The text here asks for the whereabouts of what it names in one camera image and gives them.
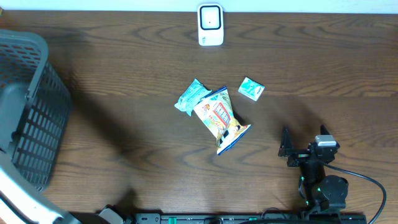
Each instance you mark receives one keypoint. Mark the teal wet wipes pack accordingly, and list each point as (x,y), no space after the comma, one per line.
(191,97)

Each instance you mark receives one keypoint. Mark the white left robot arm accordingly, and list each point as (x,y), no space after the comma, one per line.
(22,203)

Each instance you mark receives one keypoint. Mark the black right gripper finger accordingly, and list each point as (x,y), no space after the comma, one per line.
(323,130)
(286,146)

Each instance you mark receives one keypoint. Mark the grey plastic mesh basket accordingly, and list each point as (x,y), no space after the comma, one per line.
(35,106)

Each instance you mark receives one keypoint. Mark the yellow snack bag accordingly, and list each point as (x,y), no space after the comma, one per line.
(216,112)

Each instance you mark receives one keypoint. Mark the small green tissue pack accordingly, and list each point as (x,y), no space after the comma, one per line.
(251,89)

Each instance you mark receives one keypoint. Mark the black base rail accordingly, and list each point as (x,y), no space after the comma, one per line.
(270,217)

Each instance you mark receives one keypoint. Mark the white barcode scanner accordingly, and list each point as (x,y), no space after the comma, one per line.
(210,24)

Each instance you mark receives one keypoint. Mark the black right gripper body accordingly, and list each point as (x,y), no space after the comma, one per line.
(299,155)

